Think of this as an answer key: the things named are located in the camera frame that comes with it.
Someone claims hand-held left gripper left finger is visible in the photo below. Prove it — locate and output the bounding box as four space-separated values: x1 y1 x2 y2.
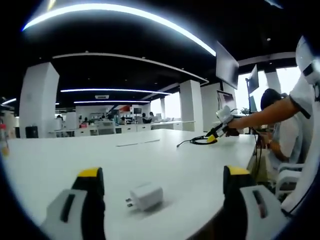
41 166 107 240

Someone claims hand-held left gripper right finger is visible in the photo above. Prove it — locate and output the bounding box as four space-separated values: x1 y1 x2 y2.
222 164 292 240

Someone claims black Type-C cable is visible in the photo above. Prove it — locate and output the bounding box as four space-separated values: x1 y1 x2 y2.
176 134 220 149

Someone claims white charger adapter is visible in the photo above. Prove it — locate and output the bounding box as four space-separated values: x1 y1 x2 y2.
124 181 165 212

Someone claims white desk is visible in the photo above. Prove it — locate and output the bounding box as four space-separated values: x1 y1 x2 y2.
0 128 261 240

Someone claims person's right hand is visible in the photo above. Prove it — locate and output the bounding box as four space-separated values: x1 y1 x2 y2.
224 126 240 138

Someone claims lit display screen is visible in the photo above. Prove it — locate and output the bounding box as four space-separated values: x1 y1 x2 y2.
216 89 237 111

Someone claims narrow white pillar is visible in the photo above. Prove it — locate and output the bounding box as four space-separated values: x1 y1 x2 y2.
179 79 203 132

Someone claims small dark hanging monitor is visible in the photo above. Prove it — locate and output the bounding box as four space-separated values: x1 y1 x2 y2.
247 64 260 93

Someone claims black tripod stand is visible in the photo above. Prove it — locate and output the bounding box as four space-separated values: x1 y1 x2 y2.
251 126 266 181

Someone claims large dark hanging monitor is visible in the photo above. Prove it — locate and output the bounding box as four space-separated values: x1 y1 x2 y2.
215 41 240 90

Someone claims white plastic chair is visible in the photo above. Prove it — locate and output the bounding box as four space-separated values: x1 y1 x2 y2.
274 159 310 201

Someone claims row of white office desks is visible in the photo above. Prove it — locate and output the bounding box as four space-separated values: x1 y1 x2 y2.
48 121 196 138

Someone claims person's white shirt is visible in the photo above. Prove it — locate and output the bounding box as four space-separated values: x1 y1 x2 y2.
281 73 320 218

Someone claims grey mesh office chair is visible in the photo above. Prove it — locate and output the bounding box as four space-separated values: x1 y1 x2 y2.
96 121 116 136

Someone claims black bin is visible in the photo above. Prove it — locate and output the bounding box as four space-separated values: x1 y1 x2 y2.
25 126 39 139

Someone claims white worn chest device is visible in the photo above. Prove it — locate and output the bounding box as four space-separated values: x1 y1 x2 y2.
295 34 320 85

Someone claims red-capped bottle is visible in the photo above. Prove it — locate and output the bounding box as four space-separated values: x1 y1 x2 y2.
0 123 10 157

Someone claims ceiling light strip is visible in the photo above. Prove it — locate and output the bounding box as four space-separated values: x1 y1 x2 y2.
60 87 172 95
73 99 151 104

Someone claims wide white pillar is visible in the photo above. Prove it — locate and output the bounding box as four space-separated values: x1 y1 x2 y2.
19 62 60 139

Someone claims long curved ceiling light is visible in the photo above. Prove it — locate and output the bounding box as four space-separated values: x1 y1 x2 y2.
21 2 217 57

